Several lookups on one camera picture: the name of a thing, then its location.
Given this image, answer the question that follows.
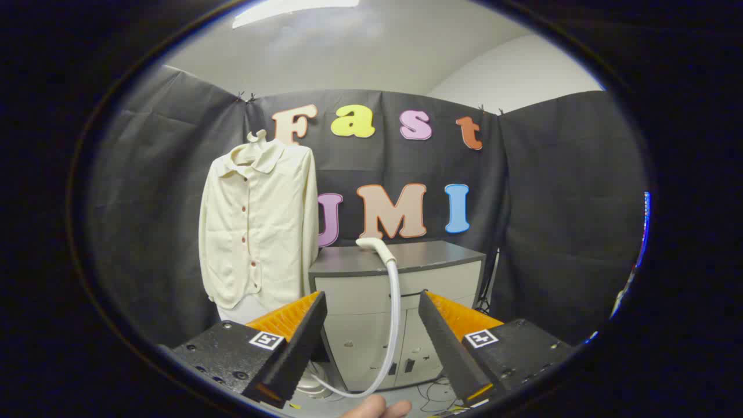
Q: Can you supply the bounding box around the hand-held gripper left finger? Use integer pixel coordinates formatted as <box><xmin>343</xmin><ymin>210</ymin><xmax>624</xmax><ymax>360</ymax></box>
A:
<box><xmin>168</xmin><ymin>290</ymin><xmax>329</xmax><ymax>410</ymax></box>

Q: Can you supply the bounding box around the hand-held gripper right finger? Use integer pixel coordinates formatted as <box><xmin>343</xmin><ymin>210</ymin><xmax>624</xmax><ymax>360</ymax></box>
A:
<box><xmin>418</xmin><ymin>289</ymin><xmax>576</xmax><ymax>408</ymax></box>

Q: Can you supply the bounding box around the white garment steamer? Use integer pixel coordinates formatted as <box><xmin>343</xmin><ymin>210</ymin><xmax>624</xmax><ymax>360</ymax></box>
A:
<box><xmin>311</xmin><ymin>237</ymin><xmax>402</xmax><ymax>400</ymax></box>

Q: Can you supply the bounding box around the cream button-up shirt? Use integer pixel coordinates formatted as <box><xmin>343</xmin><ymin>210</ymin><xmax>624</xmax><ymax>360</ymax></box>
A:
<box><xmin>199</xmin><ymin>138</ymin><xmax>320</xmax><ymax>325</ymax></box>

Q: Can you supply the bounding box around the round grey base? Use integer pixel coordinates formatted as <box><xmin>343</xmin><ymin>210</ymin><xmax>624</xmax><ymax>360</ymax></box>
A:
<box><xmin>293</xmin><ymin>360</ymin><xmax>334</xmax><ymax>401</ymax></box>

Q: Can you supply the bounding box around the grey and white cabinet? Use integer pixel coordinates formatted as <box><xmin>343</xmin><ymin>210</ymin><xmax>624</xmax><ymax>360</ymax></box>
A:
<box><xmin>308</xmin><ymin>241</ymin><xmax>487</xmax><ymax>392</ymax></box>

